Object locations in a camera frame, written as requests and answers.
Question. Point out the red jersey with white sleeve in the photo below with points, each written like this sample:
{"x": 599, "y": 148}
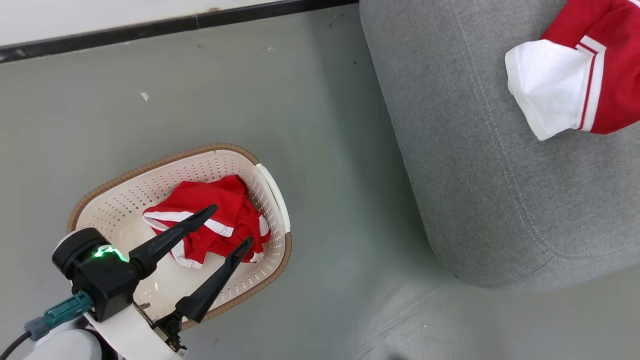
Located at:
{"x": 615, "y": 75}

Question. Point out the cream perforated plastic laundry basket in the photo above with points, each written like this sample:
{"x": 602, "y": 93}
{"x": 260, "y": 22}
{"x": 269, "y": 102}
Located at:
{"x": 125, "y": 200}

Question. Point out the black wall baseboard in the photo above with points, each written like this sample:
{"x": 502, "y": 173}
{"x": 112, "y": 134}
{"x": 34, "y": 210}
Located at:
{"x": 150, "y": 29}

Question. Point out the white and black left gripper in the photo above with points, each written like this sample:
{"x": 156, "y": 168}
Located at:
{"x": 107, "y": 285}

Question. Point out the red shorts with white stripes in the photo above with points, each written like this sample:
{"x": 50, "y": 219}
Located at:
{"x": 225, "y": 200}

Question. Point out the grey fabric sofa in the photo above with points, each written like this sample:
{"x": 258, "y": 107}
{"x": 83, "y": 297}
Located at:
{"x": 475, "y": 175}

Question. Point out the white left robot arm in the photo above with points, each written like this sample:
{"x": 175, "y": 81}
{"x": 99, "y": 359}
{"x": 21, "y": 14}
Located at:
{"x": 65, "y": 347}

